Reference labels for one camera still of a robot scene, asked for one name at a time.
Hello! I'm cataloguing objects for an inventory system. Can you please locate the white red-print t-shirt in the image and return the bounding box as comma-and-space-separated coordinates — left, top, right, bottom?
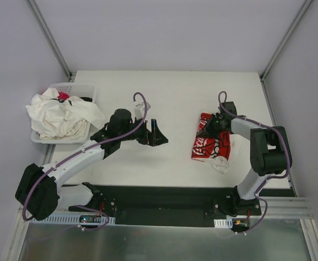
191, 113, 240, 175

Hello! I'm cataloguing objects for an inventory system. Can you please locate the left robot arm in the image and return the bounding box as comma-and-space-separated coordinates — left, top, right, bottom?
15, 109, 168, 221

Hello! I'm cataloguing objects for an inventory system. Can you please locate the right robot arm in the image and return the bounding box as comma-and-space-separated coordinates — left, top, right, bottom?
197, 102, 292, 215

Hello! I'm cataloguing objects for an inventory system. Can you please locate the white plastic laundry basket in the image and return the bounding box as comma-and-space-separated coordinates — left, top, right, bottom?
30, 82, 97, 144

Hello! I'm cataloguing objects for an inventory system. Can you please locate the pink t-shirt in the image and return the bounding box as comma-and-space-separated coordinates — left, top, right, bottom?
58, 92, 69, 100

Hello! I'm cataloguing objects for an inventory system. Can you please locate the white t-shirt pile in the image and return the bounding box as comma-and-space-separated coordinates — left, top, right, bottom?
25, 87, 107, 141

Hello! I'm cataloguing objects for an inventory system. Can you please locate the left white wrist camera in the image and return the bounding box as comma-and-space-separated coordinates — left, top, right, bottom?
133, 101, 151, 120

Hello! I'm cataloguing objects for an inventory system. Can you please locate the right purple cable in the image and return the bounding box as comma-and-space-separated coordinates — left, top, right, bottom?
218, 91, 290, 196

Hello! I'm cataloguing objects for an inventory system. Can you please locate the purple cable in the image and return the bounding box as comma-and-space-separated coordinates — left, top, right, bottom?
218, 91, 290, 196
22, 92, 149, 221

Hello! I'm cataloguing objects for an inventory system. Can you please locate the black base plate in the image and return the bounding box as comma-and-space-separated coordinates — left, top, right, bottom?
68, 184, 260, 228

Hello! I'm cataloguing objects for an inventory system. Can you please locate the right white cable duct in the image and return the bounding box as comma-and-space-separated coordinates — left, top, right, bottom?
213, 218, 233, 229

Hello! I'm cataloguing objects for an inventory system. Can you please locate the white cable duct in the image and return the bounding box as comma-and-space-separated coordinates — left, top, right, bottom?
213, 218, 233, 229
35, 214, 115, 226

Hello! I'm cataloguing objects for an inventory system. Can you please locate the aluminium front rail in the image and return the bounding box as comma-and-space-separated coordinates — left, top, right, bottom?
263, 197, 314, 219

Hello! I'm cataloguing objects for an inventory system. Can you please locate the left white cable duct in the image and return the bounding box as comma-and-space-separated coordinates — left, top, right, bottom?
35, 214, 115, 226

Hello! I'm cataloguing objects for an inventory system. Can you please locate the right aluminium frame post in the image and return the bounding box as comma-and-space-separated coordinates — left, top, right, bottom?
260, 0, 315, 82

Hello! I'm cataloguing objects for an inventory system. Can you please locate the aluminium frame post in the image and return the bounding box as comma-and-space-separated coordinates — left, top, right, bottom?
260, 0, 315, 82
26, 0, 73, 80

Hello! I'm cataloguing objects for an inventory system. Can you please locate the left aluminium frame post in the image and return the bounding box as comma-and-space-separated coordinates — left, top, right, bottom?
26, 0, 73, 80

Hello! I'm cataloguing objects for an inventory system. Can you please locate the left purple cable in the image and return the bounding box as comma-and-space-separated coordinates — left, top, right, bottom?
22, 92, 149, 221

